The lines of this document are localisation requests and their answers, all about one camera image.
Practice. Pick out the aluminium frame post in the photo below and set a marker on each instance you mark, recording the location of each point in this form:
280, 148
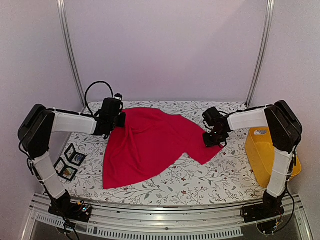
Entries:
270, 6
61, 7

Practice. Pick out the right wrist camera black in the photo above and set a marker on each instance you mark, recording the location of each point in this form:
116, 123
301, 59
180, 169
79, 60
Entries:
211, 116

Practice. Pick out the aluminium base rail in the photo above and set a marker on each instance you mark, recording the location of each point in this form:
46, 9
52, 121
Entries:
111, 221

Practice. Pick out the brooch box with orange brooch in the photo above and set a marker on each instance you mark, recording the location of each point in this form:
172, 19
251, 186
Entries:
65, 171

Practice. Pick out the red polo shirt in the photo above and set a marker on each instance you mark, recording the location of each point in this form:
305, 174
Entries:
149, 143

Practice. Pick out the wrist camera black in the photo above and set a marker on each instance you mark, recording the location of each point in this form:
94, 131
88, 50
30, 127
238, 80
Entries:
211, 116
111, 106

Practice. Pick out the yellow plastic basket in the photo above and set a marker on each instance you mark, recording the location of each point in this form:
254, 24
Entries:
268, 168

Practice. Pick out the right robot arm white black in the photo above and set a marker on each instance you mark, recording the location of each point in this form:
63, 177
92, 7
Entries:
285, 131

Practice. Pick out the right aluminium frame post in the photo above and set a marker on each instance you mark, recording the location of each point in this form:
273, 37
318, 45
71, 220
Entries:
270, 6

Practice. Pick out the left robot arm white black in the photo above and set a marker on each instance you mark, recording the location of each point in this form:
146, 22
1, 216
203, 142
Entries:
35, 132

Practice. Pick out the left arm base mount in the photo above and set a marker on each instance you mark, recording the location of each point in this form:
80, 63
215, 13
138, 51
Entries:
79, 211

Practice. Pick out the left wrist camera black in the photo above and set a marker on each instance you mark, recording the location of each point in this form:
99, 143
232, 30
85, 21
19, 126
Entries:
111, 106

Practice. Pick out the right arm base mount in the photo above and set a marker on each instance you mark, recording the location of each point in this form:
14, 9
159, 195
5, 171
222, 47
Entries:
252, 212

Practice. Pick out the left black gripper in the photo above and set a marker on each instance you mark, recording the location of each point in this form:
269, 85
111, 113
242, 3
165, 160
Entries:
121, 123

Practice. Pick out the brooch box with blue brooch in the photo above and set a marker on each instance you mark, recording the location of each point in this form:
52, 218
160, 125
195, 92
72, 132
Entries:
74, 157

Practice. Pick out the left aluminium frame post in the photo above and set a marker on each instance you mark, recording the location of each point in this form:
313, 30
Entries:
61, 7

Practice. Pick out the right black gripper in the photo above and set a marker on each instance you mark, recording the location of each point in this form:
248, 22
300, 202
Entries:
208, 144

